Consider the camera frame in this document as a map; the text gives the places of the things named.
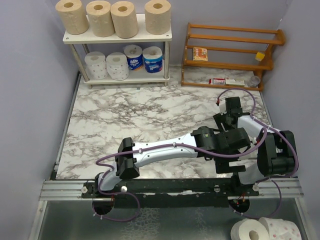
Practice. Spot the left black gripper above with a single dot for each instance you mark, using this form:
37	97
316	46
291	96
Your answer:
222	166

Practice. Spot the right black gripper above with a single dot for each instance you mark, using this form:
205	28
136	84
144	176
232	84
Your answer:
218	119

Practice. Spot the blue Tempo roll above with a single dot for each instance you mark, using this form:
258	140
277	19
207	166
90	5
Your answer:
152	59

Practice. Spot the blue Vinda roll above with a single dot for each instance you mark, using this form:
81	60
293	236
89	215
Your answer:
134	55

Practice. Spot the white floral paper roll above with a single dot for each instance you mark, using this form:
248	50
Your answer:
96	65
117	66

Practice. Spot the brown paper roll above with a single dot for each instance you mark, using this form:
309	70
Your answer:
73	16
100	18
124	19
157	16

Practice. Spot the brown paper roll front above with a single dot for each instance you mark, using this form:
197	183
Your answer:
73	16

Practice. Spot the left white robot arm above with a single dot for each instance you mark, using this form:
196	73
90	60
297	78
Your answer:
201	143

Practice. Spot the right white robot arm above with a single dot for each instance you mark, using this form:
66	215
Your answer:
276	155

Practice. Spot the white two-tier shelf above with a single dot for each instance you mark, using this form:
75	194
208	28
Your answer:
78	45

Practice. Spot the white green small box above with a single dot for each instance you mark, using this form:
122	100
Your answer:
234	82

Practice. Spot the red white small box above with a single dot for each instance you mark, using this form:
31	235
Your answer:
217	81

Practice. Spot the clear plastic cup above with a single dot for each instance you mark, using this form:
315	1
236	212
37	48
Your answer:
254	81

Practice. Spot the yellow sponge block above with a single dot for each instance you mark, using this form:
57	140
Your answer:
259	56

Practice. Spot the orange snack packet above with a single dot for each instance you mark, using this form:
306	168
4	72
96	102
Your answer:
199	54

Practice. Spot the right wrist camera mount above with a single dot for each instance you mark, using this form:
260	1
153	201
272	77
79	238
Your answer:
222	106

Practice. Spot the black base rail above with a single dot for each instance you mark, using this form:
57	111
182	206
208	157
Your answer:
169	193

